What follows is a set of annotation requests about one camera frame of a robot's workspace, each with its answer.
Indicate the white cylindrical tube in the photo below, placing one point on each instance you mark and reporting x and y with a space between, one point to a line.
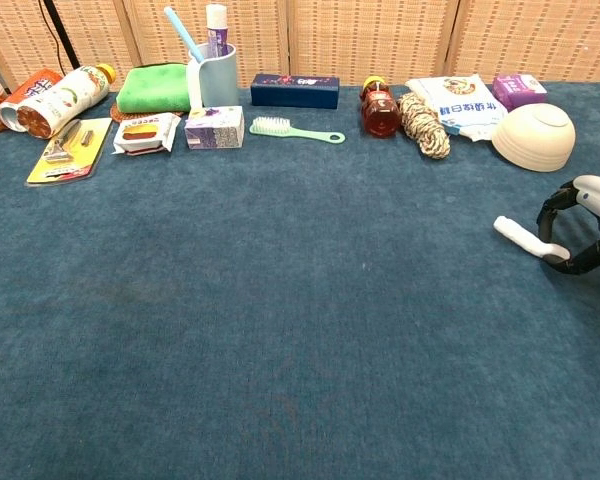
517 235

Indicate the wrapped snack cake packet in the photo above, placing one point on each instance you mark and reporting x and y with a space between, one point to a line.
142 132

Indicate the small purple box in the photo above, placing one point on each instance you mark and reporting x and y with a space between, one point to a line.
517 90

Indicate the orange soda can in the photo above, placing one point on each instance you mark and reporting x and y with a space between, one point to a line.
30 87

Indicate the dark blue rectangular box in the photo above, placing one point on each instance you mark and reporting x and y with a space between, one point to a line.
295 92

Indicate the blue toothbrush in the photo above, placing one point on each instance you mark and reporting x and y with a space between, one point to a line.
180 30

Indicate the green folded towel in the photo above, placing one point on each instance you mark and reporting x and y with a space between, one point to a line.
152 87

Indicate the cream upturned bowl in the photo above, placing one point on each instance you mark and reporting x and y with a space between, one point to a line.
530 140

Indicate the bamboo folding screen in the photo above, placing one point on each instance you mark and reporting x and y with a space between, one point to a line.
370 40

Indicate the white sugar bag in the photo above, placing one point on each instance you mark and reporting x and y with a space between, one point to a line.
465 107

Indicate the black tripod stand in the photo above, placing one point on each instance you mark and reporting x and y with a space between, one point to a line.
60 30

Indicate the razor on yellow card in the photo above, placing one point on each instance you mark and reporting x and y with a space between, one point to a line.
77 152

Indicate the round woven coaster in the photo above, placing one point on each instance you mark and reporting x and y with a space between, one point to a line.
117 114

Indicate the purple white soap box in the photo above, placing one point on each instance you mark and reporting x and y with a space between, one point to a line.
215 130

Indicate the light blue cup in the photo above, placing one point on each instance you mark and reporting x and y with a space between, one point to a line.
220 75

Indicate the white bottle yellow cap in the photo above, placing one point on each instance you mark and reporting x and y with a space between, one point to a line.
65 100

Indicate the blue table cloth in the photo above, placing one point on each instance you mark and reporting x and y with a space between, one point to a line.
280 300

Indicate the purple white toothpaste tube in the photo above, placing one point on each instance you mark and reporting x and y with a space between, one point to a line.
216 25

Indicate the mint green scrub brush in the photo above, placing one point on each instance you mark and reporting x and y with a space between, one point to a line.
270 126

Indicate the amber honey bottle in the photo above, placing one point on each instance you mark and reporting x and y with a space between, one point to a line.
380 110

